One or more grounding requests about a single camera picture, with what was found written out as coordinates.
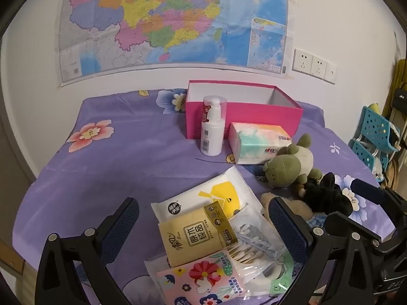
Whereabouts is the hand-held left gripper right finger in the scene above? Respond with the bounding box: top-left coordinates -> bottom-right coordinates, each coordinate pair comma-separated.
269,196 -> 380,305

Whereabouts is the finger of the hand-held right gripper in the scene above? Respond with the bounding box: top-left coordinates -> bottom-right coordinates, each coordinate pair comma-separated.
351,179 -> 399,205
325,211 -> 382,251

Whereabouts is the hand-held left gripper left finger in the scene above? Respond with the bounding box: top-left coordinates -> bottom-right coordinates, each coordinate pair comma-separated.
34,197 -> 140,305

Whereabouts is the beige plush toy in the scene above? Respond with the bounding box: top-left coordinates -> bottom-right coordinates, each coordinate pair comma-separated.
261,192 -> 315,226

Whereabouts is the black plush toy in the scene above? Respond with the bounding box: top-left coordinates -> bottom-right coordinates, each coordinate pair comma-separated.
297,172 -> 353,217

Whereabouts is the clear cotton swab bag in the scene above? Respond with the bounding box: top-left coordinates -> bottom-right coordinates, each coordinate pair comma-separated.
227,208 -> 295,280

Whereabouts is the green frog plush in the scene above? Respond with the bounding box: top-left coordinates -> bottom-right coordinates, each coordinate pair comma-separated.
262,133 -> 323,188

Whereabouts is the yellow tissue pack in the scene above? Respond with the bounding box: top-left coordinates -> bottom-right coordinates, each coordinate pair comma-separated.
158,201 -> 239,267

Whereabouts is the white and yellow wipes pack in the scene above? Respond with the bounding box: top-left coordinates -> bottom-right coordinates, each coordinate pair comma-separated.
151,165 -> 264,226

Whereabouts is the pink floral packet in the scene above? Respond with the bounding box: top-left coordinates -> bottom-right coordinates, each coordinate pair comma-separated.
144,249 -> 245,305

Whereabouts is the pink cardboard box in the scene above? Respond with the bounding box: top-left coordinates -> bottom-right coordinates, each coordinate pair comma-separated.
185,80 -> 304,140

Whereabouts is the green printed packet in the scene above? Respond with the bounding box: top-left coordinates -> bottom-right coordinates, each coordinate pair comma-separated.
269,251 -> 295,296

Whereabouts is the blue plastic rack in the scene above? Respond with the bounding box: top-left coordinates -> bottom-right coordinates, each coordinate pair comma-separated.
348,105 -> 401,178

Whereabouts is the purple floral bedsheet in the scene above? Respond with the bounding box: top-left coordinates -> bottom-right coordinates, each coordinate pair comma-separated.
11,88 -> 398,305

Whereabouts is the pastel tissue pack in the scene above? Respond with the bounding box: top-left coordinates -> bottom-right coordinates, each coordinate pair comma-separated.
229,122 -> 293,165

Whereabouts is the black hanging bag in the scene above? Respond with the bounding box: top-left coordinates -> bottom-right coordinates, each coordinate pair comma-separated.
391,88 -> 407,109

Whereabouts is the yellow hanging cloth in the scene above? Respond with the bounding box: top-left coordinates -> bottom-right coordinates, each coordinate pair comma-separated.
382,59 -> 407,118

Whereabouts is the white pump bottle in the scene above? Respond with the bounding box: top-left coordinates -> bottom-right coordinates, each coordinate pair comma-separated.
200,96 -> 228,157

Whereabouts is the white wall outlet plate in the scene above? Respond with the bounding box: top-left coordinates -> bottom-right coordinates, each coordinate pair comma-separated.
325,62 -> 338,85
293,48 -> 314,73
311,55 -> 328,78

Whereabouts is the colourful wall map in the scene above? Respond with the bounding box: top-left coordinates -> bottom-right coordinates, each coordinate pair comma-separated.
54,0 -> 295,88

